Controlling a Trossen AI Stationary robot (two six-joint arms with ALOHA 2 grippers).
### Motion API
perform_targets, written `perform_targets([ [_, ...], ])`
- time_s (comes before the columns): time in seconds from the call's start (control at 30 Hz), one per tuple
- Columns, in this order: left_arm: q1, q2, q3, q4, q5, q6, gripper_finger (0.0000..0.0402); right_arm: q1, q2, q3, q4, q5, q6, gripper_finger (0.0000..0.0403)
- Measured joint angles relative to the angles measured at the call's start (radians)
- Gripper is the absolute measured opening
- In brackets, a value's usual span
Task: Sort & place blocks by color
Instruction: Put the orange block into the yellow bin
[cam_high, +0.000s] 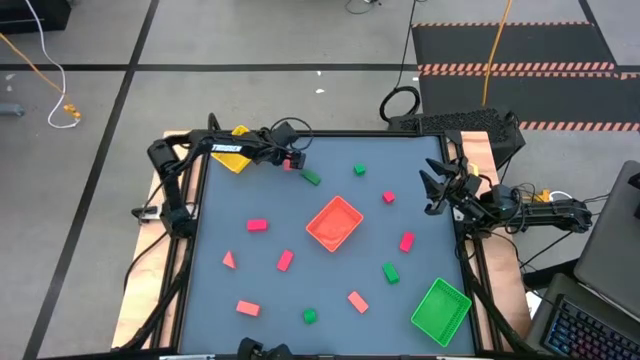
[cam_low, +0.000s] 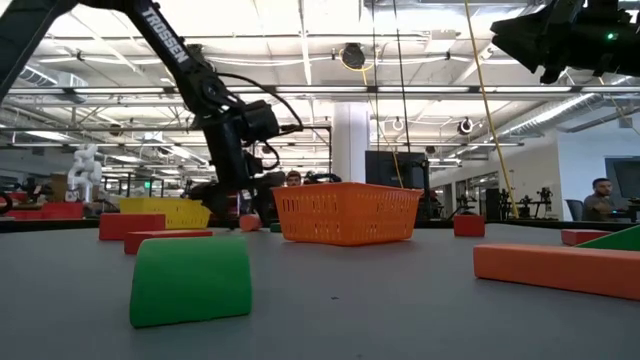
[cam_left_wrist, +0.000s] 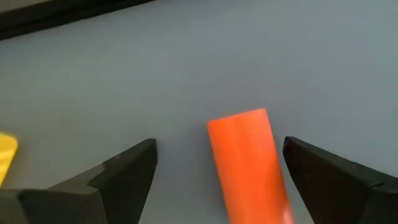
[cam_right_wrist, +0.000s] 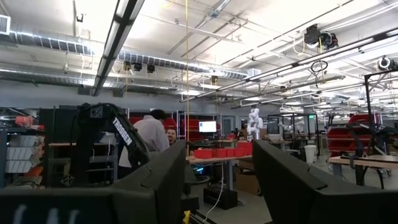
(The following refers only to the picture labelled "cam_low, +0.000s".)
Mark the orange long rectangular block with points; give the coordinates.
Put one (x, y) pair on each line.
(550, 267)

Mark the green wedge block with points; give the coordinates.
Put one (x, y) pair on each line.
(622, 241)

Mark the red storage bin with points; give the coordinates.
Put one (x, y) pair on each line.
(62, 210)

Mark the dark wall monitor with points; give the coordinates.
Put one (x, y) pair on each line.
(625, 177)

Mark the person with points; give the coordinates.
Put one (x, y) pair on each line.
(293, 179)
(597, 205)

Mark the green half-cylinder block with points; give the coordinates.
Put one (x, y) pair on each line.
(190, 280)

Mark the long ceiling light strip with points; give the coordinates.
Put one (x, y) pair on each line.
(320, 89)

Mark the red cube block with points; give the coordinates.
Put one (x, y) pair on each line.
(469, 226)

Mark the yellow plastic basket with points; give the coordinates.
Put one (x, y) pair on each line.
(165, 212)

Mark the small green block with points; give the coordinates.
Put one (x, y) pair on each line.
(275, 228)

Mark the orange plastic basket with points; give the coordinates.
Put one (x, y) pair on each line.
(345, 215)

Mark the red rectangular block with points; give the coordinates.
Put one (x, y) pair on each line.
(130, 226)
(580, 236)
(170, 233)

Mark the white pillar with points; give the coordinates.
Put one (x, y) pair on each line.
(350, 140)

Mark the silver ventilation duct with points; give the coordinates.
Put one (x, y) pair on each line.
(550, 115)

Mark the black background robot rig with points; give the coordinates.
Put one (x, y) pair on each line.
(542, 197)

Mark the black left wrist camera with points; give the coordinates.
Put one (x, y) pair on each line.
(254, 164)

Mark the office chair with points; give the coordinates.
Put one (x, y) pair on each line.
(575, 210)

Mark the black monitor screen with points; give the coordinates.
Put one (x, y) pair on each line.
(385, 170)

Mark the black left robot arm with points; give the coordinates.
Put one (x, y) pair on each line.
(165, 35)

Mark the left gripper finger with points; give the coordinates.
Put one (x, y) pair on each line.
(200, 195)
(222, 207)

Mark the orange rounded block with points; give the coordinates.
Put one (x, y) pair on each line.
(250, 223)

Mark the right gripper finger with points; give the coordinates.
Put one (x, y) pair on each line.
(554, 72)
(530, 30)

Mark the cardboard box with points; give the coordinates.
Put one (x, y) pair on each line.
(59, 187)

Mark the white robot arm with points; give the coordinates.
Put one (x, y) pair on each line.
(85, 170)

